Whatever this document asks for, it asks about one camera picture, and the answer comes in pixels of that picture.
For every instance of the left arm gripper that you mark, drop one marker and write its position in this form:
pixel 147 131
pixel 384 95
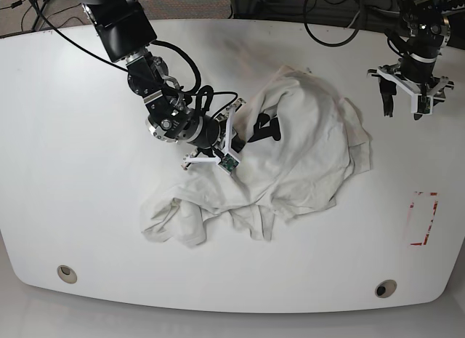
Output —
pixel 413 75

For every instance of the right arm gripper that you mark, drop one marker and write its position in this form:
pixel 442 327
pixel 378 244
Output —
pixel 213 137

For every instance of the white T-shirt black print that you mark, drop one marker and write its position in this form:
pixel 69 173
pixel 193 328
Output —
pixel 303 142

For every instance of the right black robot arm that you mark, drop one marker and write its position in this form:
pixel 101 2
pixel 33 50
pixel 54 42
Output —
pixel 173 113

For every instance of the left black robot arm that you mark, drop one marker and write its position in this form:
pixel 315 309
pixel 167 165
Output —
pixel 428 32

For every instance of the red tape rectangle marking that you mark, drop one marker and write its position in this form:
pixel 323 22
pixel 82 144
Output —
pixel 421 215

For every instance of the white power strip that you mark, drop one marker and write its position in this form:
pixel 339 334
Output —
pixel 451 7

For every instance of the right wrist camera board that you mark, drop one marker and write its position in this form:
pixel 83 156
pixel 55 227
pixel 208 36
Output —
pixel 228 163

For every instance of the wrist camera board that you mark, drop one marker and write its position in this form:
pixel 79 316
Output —
pixel 424 105
pixel 228 163

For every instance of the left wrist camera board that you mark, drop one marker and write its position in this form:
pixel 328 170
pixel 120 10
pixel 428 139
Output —
pixel 424 105

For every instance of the right table cable grommet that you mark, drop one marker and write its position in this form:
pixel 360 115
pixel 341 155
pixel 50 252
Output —
pixel 386 289

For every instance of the table cable grommet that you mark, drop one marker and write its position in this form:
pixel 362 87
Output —
pixel 67 274
pixel 386 289

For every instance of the left table cable grommet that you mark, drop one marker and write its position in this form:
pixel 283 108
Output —
pixel 67 274

